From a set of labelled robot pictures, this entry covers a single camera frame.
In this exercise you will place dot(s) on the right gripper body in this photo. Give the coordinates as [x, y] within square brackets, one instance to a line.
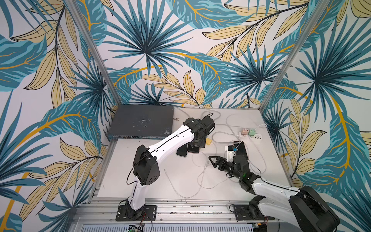
[221, 164]

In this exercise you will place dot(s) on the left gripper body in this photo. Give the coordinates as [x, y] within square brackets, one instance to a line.
[201, 142]

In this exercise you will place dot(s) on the black phone grey case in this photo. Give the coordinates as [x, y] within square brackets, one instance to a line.
[182, 151]

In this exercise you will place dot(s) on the black phone pink case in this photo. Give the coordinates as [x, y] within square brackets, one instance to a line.
[193, 149]

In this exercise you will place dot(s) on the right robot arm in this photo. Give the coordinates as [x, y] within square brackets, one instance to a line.
[302, 207]

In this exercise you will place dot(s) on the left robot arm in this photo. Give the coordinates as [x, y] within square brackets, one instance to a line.
[147, 160]

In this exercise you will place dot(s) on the black phone by power strip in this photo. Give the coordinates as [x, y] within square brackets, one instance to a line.
[240, 149]

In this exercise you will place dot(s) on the pink plug adapter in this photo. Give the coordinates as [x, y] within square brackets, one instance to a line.
[244, 131]

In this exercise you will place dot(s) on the green plug adapter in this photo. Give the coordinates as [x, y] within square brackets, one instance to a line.
[252, 132]

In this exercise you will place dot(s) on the white power strip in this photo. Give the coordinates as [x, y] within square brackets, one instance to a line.
[256, 137]

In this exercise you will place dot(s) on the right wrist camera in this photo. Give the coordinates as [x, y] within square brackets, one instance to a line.
[230, 151]

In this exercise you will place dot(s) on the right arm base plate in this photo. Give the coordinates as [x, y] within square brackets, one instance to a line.
[248, 213]

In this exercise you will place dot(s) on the grey network switch box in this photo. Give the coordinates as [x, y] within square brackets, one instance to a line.
[142, 122]

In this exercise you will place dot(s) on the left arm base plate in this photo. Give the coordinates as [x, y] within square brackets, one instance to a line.
[146, 213]

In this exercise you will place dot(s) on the aluminium rail frame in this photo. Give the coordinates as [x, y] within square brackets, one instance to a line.
[172, 216]

